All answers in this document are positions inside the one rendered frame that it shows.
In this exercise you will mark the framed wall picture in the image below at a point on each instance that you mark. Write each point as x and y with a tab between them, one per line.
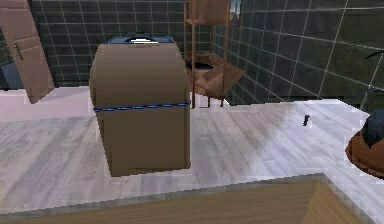
235	11

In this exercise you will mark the small black floor object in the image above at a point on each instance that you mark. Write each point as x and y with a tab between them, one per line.
306	120

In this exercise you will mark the brown wooden shelf stand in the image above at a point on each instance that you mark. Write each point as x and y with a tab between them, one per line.
213	76

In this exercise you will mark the brown wooden room door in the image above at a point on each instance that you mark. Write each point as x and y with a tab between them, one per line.
26	53

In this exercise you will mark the light wooden table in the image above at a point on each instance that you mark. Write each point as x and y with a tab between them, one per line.
213	206

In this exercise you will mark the brown pot with dark plant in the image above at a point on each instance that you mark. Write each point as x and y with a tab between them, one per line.
368	146

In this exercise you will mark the brown bin with blue band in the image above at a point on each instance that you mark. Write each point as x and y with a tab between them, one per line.
143	110

